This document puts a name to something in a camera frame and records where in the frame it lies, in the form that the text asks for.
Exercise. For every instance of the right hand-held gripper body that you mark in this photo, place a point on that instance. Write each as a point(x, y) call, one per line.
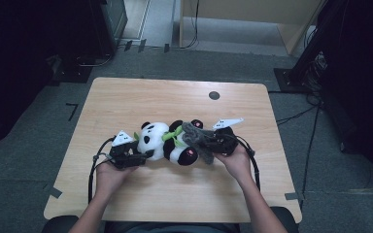
point(225, 140)

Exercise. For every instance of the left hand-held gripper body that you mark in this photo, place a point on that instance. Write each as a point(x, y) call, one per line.
point(121, 157)

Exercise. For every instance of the grey fluffy cloth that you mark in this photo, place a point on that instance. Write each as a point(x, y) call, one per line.
point(192, 132)

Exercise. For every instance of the black and white panda plush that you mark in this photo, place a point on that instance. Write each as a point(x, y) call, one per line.
point(157, 139)

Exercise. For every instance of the person's left hand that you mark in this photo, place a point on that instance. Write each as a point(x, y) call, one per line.
point(110, 178)

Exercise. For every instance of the person's right hand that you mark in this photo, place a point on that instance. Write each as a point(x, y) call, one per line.
point(241, 163)

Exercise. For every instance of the grey round table grommet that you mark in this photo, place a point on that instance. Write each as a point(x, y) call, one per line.
point(214, 95)

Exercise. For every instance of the grey tape strip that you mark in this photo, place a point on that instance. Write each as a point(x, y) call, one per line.
point(54, 192)
point(293, 196)

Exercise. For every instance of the person's grey-blue clothing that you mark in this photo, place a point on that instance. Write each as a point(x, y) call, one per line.
point(175, 228)

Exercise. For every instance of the black metal stand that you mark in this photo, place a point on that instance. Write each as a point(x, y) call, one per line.
point(285, 81)

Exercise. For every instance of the dark cabinet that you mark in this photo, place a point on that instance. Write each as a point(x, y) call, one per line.
point(110, 26)

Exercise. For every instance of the light wooden furniture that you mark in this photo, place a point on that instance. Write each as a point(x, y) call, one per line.
point(239, 9)

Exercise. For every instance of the black floor base plate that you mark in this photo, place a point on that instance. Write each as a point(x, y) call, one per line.
point(74, 76)

